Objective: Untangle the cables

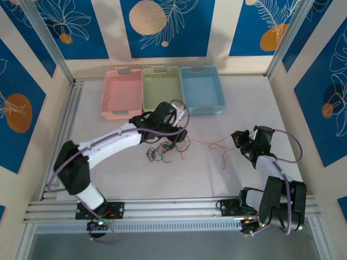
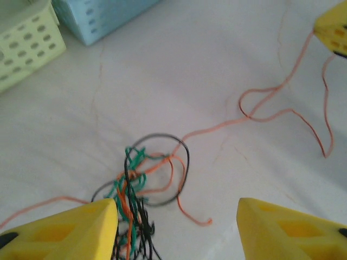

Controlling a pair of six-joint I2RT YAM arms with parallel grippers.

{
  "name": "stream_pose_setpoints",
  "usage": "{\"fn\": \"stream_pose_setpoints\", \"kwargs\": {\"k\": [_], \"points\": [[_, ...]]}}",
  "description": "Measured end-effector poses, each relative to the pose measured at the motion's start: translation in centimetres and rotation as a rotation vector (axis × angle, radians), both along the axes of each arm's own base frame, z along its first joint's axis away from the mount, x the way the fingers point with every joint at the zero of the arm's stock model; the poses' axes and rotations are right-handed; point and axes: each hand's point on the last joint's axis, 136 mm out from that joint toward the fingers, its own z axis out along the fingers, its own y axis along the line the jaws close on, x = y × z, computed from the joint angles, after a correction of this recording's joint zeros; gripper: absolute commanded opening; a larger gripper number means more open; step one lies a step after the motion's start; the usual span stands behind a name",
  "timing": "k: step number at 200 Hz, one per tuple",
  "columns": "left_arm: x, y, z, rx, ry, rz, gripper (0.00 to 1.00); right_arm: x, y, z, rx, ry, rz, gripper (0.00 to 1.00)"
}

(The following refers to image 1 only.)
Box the thin orange wire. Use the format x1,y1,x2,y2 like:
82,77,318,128
179,142,191,160
187,134,234,170

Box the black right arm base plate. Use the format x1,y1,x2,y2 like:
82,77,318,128
219,199,261,217

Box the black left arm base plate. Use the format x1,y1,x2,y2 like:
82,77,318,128
75,201,125,220

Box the aluminium corner post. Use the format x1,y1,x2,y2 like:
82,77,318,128
20,0,76,83
264,0,315,78

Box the thin black wire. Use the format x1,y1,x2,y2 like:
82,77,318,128
146,147,159,163

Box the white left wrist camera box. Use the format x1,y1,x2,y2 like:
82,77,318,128
170,104,188,127

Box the grey slotted cable duct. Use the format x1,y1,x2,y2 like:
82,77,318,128
34,219,243,234

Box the green plastic basket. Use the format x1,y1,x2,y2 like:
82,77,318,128
142,66,188,116

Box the pink plastic basket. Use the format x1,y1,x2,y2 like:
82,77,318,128
100,68,144,121

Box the blue plastic basket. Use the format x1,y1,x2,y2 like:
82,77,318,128
179,65,226,116

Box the aluminium mounting rails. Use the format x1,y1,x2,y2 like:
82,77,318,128
23,196,322,224

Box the aluminium frame bar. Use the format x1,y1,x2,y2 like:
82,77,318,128
12,223,37,260
307,216,330,260

